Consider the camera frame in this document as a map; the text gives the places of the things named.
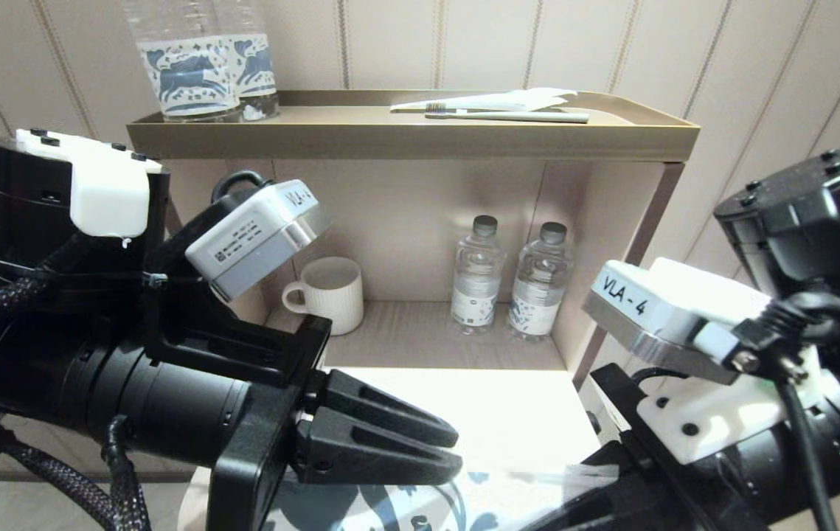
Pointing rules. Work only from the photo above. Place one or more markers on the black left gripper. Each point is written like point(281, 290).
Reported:
point(250, 472)

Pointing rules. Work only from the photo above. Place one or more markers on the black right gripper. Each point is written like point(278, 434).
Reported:
point(641, 472)

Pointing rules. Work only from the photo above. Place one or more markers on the blue patterned zip pouch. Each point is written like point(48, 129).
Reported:
point(405, 509)

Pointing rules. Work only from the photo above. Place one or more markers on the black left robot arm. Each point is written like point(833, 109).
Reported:
point(95, 376)

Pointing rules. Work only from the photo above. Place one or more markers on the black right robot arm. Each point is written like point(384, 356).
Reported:
point(803, 221)

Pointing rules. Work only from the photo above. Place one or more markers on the white ribbed mug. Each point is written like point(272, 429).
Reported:
point(331, 295)

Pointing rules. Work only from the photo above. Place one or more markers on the small clear water bottle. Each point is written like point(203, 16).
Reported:
point(537, 295)
point(477, 287)

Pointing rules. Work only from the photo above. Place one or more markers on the beige wooden shelf unit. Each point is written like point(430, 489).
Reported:
point(390, 140)

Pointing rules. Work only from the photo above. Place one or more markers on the pale toothbrush brown bristles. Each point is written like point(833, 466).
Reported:
point(523, 116)

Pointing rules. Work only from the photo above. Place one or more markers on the white paper wrapper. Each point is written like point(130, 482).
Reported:
point(523, 98)

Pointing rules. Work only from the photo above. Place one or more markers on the large bottle blue print label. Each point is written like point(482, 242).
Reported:
point(184, 74)
point(257, 66)

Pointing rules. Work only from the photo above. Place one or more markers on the white right camera bracket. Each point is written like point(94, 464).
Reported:
point(700, 420)

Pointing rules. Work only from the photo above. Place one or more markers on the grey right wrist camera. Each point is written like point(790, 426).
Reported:
point(648, 302)

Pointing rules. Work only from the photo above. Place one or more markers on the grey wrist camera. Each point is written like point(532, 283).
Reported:
point(257, 236)
point(648, 302)

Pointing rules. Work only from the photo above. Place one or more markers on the black left camera bracket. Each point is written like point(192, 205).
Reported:
point(184, 324)

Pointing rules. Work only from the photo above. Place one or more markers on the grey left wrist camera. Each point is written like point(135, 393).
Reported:
point(257, 236)

